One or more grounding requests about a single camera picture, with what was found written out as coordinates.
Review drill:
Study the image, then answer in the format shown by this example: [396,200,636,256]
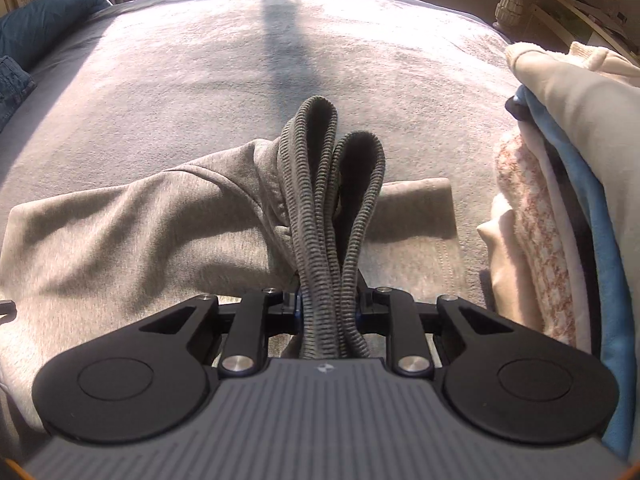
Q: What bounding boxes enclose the folded blue jeans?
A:
[0,56,37,131]

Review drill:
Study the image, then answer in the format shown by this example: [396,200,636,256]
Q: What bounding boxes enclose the blue duvet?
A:
[0,0,108,71]

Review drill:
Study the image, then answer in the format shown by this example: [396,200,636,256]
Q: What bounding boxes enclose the white desk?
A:
[530,0,640,68]

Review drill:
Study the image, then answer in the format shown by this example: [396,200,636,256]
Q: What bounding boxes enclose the pink checked folded garment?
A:
[492,125,578,346]

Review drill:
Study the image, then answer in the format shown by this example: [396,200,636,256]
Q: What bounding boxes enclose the cream pinecone ornament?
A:
[495,0,527,28]

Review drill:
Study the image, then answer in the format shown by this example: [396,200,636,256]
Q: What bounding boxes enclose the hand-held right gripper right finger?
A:
[354,287,516,377]

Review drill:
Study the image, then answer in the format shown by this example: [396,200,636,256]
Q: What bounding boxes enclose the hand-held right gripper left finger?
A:
[140,287,305,377]

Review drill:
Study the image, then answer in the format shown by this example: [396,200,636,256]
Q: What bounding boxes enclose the black folded garment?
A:
[504,95,528,123]

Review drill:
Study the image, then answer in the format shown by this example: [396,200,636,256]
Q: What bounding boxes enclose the beige folded garment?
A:
[476,195,546,331]

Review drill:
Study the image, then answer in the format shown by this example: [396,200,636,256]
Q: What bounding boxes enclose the grey hoodie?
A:
[0,95,468,436]

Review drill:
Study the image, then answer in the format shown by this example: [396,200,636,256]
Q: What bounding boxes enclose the pile of folded clothes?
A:
[515,85,640,461]

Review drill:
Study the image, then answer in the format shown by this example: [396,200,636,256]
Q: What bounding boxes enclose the cream folded garment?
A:
[505,42,640,281]

